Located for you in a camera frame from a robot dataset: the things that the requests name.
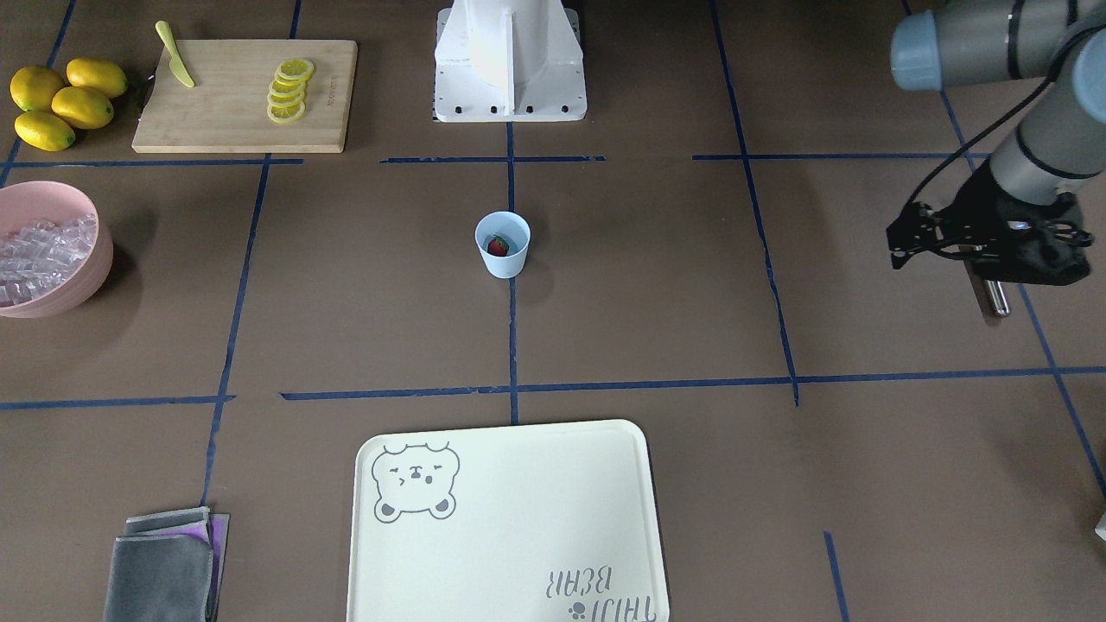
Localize clear ice cubes pile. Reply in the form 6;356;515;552
1;212;98;308

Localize cream bear tray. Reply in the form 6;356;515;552
345;419;671;621

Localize wooden cutting board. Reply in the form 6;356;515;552
131;39;359;154

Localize pink bowl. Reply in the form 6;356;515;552
3;182;114;319

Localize lemon slices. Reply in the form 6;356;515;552
267;58;315;124

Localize red strawberry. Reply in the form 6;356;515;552
483;235;512;258

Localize grey folded cloth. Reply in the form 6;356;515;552
103;505;232;621

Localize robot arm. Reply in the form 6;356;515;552
887;1;1105;273

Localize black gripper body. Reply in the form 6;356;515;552
950;162;1083;260

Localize yellow lemon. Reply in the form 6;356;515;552
66;58;128;101
13;111;79;152
9;66;67;111
51;86;115;129

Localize steel muddler black tip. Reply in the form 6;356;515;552
964;263;1011;321

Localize light blue plastic cup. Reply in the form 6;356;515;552
474;210;531;279

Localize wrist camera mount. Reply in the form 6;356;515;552
886;193;1095;286

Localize yellow plastic knife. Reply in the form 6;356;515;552
155;20;196;89

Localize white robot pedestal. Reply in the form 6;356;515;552
432;1;588;123

